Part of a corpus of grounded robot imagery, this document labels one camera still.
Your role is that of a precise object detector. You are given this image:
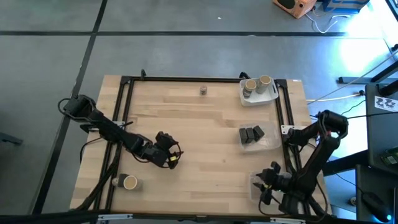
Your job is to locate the black cable bundle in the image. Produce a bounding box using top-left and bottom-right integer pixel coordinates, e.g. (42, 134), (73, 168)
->
(74, 136), (125, 212)

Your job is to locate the clear plastic bin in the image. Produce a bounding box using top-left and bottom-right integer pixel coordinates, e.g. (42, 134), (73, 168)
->
(238, 121), (282, 153)
(248, 170), (285, 205)

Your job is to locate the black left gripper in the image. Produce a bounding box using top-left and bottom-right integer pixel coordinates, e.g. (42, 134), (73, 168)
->
(144, 141), (185, 170)

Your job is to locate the dark gray side table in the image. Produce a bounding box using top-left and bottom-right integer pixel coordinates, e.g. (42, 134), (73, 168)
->
(355, 164), (398, 223)

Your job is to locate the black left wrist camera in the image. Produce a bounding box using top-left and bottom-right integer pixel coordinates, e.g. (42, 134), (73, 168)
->
(155, 130), (174, 147)

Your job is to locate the orange wooden speaker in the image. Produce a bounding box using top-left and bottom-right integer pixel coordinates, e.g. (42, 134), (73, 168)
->
(272, 0), (318, 19)

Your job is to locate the blue box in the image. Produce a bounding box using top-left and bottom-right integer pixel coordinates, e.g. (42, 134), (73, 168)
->
(322, 0), (371, 15)

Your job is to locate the black computer mouse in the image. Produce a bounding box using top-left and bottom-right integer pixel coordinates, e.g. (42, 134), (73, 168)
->
(361, 191), (389, 216)

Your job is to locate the tan cylindrical spice can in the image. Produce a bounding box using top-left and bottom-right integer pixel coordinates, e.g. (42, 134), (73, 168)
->
(118, 174), (144, 192)
(242, 78), (257, 99)
(255, 75), (272, 95)

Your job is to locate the dark furniture foot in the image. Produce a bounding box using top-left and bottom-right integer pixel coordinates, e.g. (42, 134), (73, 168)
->
(0, 132), (24, 146)

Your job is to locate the green circuit board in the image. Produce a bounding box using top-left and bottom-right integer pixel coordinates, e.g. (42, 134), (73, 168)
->
(381, 146), (398, 166)

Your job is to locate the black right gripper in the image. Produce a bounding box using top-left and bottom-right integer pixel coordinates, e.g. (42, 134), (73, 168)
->
(255, 170), (293, 205)

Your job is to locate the white printed tag sheet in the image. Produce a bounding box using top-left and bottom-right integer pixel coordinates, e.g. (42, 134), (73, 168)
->
(374, 95), (398, 113)

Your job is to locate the black stand base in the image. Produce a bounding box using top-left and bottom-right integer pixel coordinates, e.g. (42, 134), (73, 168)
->
(338, 60), (398, 96)

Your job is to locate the white plastic bin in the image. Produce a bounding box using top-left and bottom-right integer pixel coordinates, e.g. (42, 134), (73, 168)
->
(238, 77), (280, 108)

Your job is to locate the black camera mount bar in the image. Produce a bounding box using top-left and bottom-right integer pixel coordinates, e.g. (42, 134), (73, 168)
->
(0, 208), (315, 224)

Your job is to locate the white floor cable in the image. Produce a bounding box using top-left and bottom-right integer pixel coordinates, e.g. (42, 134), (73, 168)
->
(304, 12), (352, 34)

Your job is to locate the black spice tin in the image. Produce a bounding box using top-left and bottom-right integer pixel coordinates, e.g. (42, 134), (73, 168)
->
(238, 128), (249, 145)
(245, 126), (256, 144)
(252, 124), (266, 142)

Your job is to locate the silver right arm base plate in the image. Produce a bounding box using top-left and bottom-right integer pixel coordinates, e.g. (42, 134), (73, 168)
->
(280, 124), (307, 135)

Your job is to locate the beige floor cable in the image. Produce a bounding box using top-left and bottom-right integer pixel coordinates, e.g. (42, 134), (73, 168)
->
(306, 49), (398, 103)

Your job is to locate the black metal table frame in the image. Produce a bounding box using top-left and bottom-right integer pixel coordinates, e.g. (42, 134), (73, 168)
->
(93, 68), (300, 218)

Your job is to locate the dark gray desk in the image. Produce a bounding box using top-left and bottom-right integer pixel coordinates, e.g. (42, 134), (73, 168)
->
(365, 83), (398, 175)

